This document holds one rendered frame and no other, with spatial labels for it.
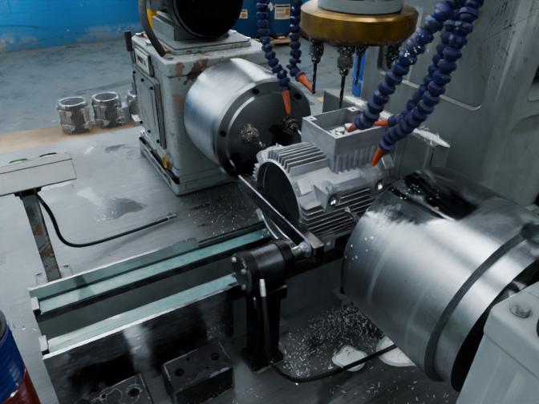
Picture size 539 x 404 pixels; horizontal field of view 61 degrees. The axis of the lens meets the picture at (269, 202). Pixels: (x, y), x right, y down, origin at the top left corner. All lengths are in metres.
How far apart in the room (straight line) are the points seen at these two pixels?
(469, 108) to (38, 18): 5.70
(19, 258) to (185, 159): 0.44
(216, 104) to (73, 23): 5.38
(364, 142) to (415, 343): 0.37
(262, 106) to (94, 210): 0.53
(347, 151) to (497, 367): 0.43
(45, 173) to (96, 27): 5.50
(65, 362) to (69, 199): 0.65
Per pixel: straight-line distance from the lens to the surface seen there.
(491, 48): 0.86
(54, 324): 0.85
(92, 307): 0.84
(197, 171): 1.25
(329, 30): 0.71
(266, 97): 0.98
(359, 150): 0.82
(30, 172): 0.91
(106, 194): 1.32
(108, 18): 6.38
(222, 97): 0.97
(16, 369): 0.40
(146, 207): 1.24
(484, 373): 0.53
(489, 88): 0.86
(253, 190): 0.84
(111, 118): 3.37
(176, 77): 1.13
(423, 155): 0.80
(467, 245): 0.57
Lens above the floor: 1.46
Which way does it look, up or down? 33 degrees down
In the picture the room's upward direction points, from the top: 1 degrees clockwise
